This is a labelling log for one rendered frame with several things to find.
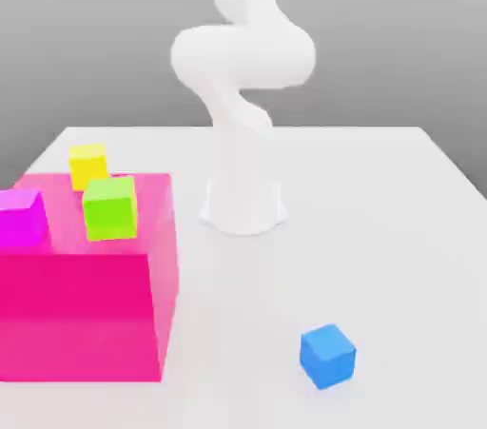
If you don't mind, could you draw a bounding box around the small green cube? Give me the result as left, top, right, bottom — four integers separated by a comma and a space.
82, 175, 139, 243

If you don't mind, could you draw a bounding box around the small yellow cube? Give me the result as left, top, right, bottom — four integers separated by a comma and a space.
68, 143, 110, 192

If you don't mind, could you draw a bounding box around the small blue cube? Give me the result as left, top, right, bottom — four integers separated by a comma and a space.
299, 323, 358, 391

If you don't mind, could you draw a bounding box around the small magenta cube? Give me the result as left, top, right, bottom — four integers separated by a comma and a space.
0, 189, 52, 250

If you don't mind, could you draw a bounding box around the large pink box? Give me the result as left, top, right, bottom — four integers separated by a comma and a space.
0, 172, 180, 383

